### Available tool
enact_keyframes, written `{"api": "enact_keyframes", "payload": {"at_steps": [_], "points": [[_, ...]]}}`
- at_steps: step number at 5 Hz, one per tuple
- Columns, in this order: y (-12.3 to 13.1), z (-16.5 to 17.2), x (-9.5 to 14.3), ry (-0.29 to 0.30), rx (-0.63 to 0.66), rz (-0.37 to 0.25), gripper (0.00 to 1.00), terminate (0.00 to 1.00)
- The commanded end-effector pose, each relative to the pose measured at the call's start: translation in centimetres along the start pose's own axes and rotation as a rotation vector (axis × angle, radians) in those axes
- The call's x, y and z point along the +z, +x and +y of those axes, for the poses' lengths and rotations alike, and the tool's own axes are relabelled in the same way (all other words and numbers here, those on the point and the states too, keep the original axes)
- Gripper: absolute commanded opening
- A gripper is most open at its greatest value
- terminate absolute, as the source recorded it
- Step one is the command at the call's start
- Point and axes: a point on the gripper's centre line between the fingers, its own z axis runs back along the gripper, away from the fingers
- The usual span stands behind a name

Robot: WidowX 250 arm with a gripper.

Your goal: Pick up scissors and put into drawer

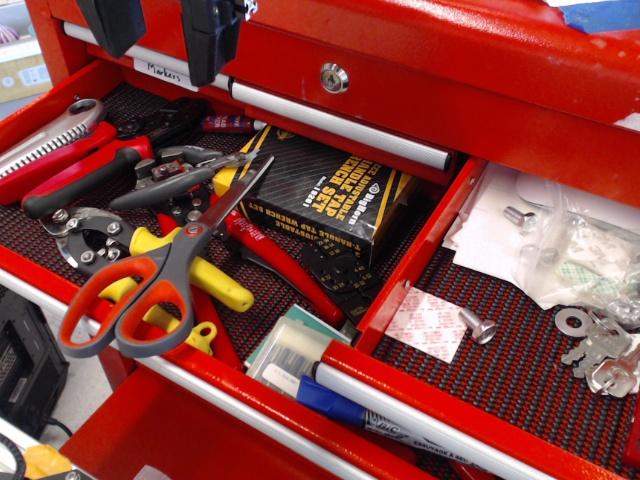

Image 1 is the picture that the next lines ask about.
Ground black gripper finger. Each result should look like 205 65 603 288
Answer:
76 0 147 58
181 0 258 87

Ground red and grey scissors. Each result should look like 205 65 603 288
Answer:
58 154 276 359

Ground silver drawer lock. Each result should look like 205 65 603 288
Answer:
320 62 349 94

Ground white Markers label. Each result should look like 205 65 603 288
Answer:
133 58 199 92

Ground red threadlocker tube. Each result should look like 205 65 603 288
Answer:
199 115 266 134

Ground black ratchet crimper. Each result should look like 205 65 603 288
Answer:
114 97 209 147

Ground cardboard box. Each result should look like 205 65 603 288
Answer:
1 38 52 103

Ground black yellow tap wrench box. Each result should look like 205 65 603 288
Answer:
240 125 420 264

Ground red tool chest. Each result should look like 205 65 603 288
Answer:
1 1 639 479

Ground clear plastic bit case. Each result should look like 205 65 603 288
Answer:
245 305 352 399

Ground black electronic device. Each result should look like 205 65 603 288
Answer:
1 287 69 438

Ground silver bolt on paper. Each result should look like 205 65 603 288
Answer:
503 206 538 235

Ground blue cap BIC marker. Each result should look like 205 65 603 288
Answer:
296 375 496 479

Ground blue tape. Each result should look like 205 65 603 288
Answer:
544 0 639 34

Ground silver bolt near divider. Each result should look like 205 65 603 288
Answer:
459 308 497 345

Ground clear plastic bag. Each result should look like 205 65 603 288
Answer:
514 174 639 330

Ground silver washer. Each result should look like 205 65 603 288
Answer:
554 308 593 338

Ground bunch of silver keys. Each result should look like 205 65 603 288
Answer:
561 311 639 398

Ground silver red handled saw tool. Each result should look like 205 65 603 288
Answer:
1 99 117 205

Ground red black handled crimper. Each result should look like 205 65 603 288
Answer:
22 135 153 219

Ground grey handled pliers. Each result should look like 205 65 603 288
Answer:
110 145 259 210

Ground yellow handled tin snips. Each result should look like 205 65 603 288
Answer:
40 205 255 357

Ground red handled wire stripper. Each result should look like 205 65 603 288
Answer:
155 184 385 372

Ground black corrugated cable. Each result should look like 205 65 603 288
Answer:
0 432 28 480

